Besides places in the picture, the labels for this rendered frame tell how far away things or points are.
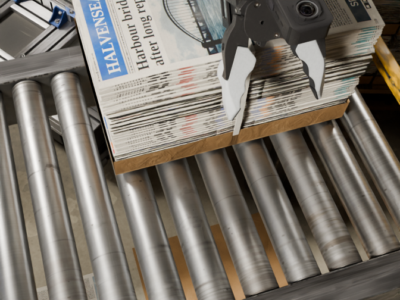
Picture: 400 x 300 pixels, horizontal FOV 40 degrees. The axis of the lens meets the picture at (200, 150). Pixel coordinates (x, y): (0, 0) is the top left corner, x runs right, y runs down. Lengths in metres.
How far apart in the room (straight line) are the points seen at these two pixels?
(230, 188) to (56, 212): 0.26
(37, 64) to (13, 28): 0.90
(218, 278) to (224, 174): 0.16
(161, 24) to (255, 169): 0.28
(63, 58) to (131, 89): 0.34
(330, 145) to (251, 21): 0.36
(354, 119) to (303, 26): 0.42
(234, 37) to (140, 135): 0.23
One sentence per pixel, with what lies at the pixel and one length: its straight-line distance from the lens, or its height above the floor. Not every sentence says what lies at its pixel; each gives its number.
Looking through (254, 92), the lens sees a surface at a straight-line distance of 0.75.
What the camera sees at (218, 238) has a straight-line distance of 1.65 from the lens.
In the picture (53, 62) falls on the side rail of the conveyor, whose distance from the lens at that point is 0.97.
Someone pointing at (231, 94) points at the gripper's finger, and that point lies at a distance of 0.61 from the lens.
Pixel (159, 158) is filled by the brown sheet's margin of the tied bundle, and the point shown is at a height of 0.83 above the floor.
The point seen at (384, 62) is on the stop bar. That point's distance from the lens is 0.99.
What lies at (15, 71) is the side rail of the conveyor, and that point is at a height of 0.80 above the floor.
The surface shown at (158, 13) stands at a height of 1.03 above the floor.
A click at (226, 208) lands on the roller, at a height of 0.80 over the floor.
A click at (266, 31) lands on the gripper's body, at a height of 1.10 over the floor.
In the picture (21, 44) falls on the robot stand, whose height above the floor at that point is 0.21.
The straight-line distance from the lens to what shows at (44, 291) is 1.63.
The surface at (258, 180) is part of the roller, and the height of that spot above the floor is 0.80.
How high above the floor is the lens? 1.53
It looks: 60 degrees down
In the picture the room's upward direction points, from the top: 4 degrees clockwise
